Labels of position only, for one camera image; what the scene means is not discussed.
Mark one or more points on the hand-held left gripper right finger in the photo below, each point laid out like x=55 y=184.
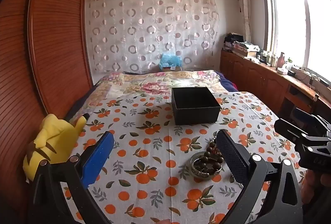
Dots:
x=232 y=159

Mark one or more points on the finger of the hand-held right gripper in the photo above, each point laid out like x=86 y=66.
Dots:
x=289 y=129
x=309 y=115

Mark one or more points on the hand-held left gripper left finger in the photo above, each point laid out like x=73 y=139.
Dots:
x=99 y=159

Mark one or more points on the silver carved bangle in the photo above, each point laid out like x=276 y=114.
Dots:
x=194 y=171

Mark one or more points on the black square box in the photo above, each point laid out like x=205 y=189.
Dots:
x=196 y=115

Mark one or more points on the person's right hand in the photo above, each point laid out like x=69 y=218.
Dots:
x=316 y=177

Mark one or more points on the yellow plush toy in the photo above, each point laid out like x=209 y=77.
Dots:
x=51 y=133

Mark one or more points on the orange fruit print bedsheet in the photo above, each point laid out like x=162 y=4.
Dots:
x=155 y=174

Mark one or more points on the pink vase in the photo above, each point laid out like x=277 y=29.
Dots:
x=281 y=60

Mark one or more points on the wooden cabinet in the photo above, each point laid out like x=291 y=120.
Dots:
x=253 y=76

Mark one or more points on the row of small bottles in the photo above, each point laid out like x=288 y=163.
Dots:
x=269 y=58

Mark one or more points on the purple blanket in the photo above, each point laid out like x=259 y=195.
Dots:
x=228 y=81

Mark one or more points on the floral quilt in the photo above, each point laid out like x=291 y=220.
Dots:
x=144 y=84

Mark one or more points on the stack of books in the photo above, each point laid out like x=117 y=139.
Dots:
x=245 y=49

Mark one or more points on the window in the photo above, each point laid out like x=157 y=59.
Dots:
x=292 y=19

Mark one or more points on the small cardboard box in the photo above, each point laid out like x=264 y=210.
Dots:
x=170 y=68

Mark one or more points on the blue plastic bag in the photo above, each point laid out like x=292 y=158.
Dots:
x=169 y=59

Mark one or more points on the patterned window curtain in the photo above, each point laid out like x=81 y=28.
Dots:
x=243 y=6

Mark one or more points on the circle pattern sheer curtain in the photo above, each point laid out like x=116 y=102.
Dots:
x=144 y=32

